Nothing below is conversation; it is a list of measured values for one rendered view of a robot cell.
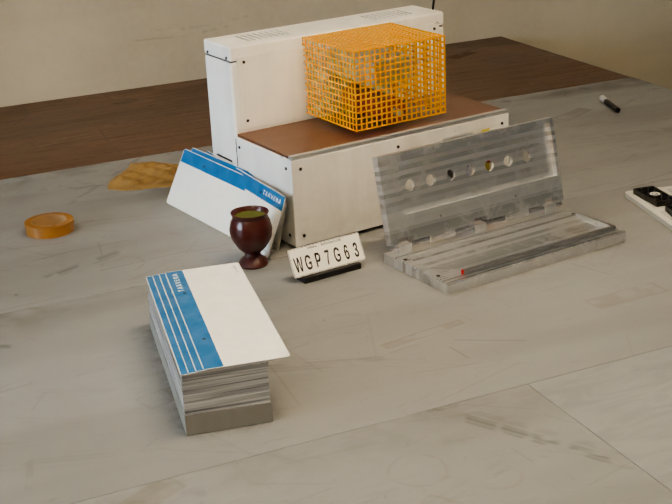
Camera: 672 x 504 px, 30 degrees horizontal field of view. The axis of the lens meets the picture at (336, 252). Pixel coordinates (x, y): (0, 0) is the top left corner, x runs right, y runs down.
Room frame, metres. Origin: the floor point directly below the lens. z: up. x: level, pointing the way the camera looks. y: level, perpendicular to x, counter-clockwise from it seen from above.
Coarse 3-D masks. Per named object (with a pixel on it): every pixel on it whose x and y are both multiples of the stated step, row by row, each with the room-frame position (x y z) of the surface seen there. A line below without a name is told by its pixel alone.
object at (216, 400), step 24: (168, 336) 1.76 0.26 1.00; (168, 360) 1.78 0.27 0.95; (192, 384) 1.63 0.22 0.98; (216, 384) 1.64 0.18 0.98; (240, 384) 1.65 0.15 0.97; (264, 384) 1.66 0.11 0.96; (192, 408) 1.63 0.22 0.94; (216, 408) 1.64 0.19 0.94; (240, 408) 1.64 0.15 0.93; (264, 408) 1.65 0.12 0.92; (192, 432) 1.63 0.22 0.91
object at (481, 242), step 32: (480, 224) 2.37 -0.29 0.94; (512, 224) 2.39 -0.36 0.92; (544, 224) 2.39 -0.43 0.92; (576, 224) 2.39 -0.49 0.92; (384, 256) 2.27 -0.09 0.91; (416, 256) 2.25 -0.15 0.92; (448, 256) 2.24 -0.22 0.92; (480, 256) 2.23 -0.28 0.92; (544, 256) 2.22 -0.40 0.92; (448, 288) 2.10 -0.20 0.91
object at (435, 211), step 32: (512, 128) 2.46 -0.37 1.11; (544, 128) 2.51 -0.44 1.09; (384, 160) 2.30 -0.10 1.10; (416, 160) 2.34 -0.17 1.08; (448, 160) 2.38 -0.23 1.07; (480, 160) 2.42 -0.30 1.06; (512, 160) 2.45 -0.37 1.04; (544, 160) 2.49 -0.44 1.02; (384, 192) 2.28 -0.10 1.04; (416, 192) 2.32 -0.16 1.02; (448, 192) 2.36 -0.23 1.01; (480, 192) 2.40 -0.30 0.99; (512, 192) 2.42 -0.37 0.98; (544, 192) 2.46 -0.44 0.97; (384, 224) 2.27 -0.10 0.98; (416, 224) 2.29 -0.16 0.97; (448, 224) 2.33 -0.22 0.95
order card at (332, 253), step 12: (336, 240) 2.26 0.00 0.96; (348, 240) 2.27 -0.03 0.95; (360, 240) 2.28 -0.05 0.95; (288, 252) 2.20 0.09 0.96; (300, 252) 2.21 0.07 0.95; (312, 252) 2.22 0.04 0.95; (324, 252) 2.23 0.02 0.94; (336, 252) 2.25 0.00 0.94; (348, 252) 2.26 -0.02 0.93; (360, 252) 2.27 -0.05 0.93; (300, 264) 2.20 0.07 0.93; (312, 264) 2.21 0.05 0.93; (324, 264) 2.22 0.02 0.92; (336, 264) 2.23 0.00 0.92; (300, 276) 2.19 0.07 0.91
